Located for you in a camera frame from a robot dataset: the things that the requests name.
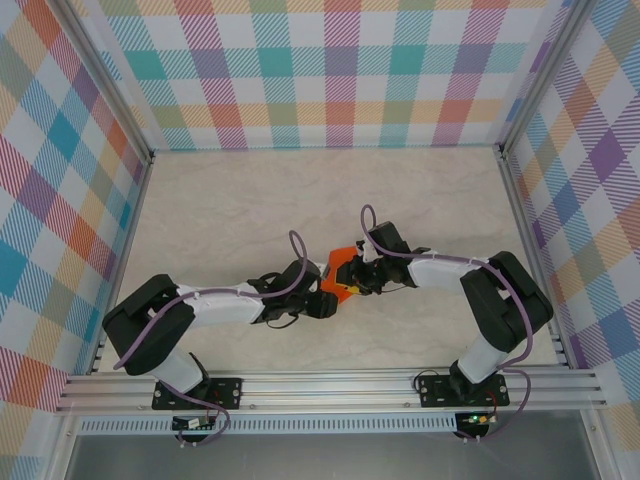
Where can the orange paper sheet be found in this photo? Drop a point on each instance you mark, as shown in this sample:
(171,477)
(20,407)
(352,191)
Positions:
(340,256)

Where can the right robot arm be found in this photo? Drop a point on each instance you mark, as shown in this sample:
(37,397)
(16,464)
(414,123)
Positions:
(505,305)

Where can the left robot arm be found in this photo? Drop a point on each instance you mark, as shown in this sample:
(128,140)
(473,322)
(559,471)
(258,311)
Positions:
(220,305)

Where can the grey metal panel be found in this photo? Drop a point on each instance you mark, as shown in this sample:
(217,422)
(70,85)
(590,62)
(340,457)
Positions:
(325,460)

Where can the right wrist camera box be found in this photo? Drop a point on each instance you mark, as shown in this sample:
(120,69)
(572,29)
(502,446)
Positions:
(367,250)

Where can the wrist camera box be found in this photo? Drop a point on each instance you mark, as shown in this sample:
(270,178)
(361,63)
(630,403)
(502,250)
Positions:
(367,250)
(324,277)

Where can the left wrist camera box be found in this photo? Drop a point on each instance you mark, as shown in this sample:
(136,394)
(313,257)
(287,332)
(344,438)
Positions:
(324,277)

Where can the long aluminium mounting rail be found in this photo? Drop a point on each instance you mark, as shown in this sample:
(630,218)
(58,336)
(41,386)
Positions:
(325,387)

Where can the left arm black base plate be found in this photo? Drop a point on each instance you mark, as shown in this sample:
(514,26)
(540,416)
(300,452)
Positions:
(230,392)

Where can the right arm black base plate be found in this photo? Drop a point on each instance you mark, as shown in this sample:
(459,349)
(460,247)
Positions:
(432,395)

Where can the aluminium corner post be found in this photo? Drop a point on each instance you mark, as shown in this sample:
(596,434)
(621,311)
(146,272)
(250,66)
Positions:
(540,75)
(107,80)

